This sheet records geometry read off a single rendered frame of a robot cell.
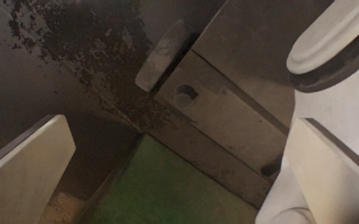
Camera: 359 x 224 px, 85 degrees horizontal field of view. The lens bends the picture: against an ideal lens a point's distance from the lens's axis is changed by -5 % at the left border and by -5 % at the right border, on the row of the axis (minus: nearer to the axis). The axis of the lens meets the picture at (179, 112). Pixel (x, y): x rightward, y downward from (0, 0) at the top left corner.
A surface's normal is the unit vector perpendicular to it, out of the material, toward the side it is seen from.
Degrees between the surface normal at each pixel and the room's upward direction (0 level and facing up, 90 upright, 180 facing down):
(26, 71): 0
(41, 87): 0
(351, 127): 90
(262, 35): 0
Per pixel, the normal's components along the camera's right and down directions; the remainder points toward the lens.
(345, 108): -0.80, -0.59
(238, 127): -0.18, 0.46
